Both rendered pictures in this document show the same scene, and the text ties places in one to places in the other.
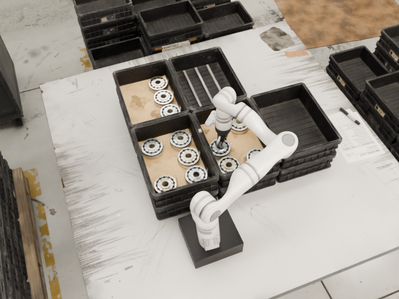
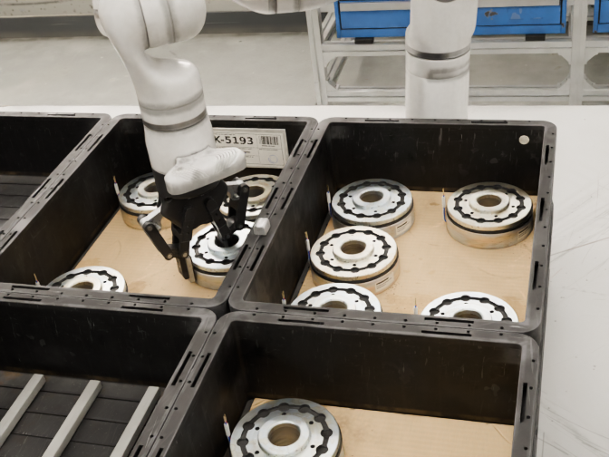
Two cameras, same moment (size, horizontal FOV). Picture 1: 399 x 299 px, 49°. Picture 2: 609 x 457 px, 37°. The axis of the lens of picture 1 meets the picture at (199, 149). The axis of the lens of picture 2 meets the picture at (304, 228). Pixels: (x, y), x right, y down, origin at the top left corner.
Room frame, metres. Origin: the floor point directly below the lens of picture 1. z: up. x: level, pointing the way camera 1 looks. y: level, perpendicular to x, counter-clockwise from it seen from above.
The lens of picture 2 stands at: (1.90, 0.54, 1.48)
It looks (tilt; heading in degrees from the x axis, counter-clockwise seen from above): 34 degrees down; 218
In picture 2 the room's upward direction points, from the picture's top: 8 degrees counter-clockwise
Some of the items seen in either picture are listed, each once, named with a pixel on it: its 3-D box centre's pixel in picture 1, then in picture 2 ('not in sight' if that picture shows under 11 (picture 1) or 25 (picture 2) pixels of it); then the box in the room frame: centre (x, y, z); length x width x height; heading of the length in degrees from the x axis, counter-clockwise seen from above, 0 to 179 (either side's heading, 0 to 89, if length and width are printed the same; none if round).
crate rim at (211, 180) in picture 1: (173, 153); (410, 212); (1.17, 0.12, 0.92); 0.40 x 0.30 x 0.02; 18
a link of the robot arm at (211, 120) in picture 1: (219, 118); (186, 139); (1.27, -0.09, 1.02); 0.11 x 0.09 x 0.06; 64
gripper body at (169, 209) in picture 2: (222, 130); (190, 188); (1.27, -0.11, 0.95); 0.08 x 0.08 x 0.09
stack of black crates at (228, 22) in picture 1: (221, 35); not in sight; (2.73, -0.19, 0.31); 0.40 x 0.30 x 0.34; 110
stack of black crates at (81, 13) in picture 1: (106, 23); not in sight; (2.83, 0.70, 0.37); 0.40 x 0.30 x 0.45; 110
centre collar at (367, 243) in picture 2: (188, 155); (352, 248); (1.19, 0.05, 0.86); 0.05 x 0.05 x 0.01
